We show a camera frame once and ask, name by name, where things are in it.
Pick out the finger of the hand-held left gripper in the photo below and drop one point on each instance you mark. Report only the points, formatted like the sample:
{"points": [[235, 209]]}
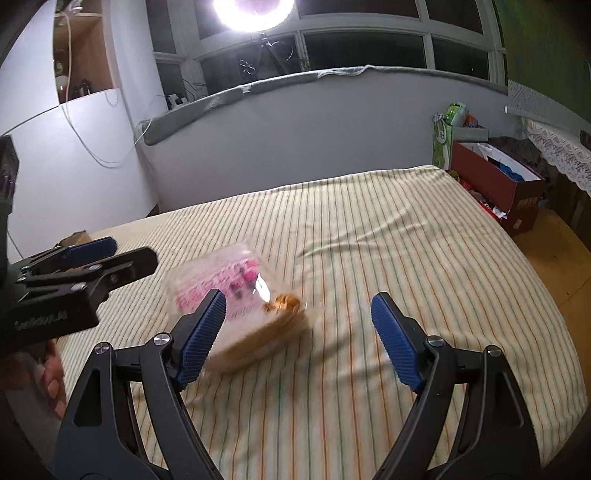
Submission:
{"points": [[129, 267], [90, 249]]}

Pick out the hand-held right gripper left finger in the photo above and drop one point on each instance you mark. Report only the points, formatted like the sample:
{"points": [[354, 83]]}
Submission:
{"points": [[203, 332]]}

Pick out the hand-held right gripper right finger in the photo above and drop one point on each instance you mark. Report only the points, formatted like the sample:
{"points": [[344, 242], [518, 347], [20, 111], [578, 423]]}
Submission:
{"points": [[395, 337]]}

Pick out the cardboard box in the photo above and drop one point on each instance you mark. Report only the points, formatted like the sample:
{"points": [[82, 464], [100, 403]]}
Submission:
{"points": [[76, 238]]}

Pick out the clear pink-print pastry packet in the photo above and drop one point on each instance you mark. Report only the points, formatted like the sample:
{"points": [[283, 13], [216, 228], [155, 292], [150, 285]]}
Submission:
{"points": [[240, 286]]}

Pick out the person's left hand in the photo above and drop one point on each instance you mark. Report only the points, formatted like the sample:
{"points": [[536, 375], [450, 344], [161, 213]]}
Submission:
{"points": [[53, 383]]}

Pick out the white power strip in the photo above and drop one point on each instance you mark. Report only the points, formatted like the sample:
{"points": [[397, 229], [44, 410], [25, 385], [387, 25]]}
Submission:
{"points": [[175, 101]]}

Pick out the red box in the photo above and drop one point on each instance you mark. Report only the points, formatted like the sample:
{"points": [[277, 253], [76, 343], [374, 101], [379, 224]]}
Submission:
{"points": [[489, 184]]}

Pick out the wooden shelf cabinet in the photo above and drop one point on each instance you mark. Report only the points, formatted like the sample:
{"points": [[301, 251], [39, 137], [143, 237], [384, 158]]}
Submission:
{"points": [[92, 55]]}

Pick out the green bag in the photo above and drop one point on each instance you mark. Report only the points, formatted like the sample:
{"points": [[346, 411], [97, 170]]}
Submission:
{"points": [[442, 138]]}

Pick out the grey windowsill cloth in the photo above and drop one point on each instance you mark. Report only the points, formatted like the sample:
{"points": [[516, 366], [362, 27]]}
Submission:
{"points": [[277, 84]]}

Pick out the lace-covered side table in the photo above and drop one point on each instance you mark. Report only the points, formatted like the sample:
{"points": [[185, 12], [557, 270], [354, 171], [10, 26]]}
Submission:
{"points": [[563, 152]]}

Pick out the window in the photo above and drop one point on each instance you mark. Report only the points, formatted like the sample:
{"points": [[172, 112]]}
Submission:
{"points": [[360, 46]]}

